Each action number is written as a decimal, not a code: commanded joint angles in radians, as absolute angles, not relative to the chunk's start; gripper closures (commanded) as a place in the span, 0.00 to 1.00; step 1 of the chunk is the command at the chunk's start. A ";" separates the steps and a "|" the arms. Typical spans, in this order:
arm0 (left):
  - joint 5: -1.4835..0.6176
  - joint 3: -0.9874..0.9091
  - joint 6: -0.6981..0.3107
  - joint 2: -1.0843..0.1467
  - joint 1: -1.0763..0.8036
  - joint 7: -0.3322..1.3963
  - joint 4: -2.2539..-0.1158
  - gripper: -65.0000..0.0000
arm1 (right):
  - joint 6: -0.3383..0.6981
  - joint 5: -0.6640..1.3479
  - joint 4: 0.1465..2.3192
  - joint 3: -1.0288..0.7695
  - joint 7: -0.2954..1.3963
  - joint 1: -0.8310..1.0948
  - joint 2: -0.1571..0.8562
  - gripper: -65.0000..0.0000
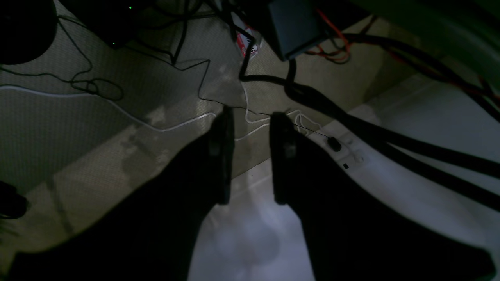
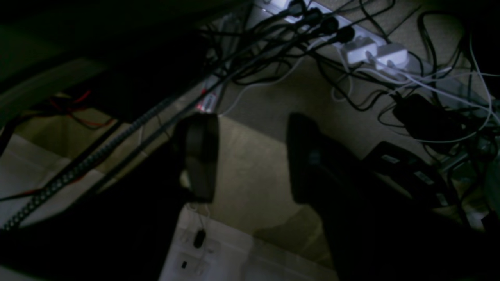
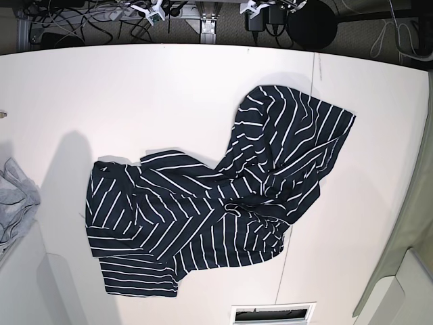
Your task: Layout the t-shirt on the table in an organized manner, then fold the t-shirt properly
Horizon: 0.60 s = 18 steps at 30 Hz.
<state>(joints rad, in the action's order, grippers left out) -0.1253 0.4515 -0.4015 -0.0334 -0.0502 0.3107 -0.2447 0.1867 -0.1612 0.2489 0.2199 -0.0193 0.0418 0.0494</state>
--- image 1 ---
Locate dark grey power adapter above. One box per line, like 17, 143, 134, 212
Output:
263, 0, 325, 62

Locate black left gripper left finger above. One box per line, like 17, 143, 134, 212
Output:
8, 106, 235, 281

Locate white thin cable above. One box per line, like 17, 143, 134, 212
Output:
0, 85, 325, 142

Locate thin black cable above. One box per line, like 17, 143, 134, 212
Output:
0, 16, 342, 153

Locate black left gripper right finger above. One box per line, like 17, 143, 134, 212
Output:
270, 112, 495, 281

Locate thick black cable bundle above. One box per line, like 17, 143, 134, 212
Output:
239, 33, 500, 213

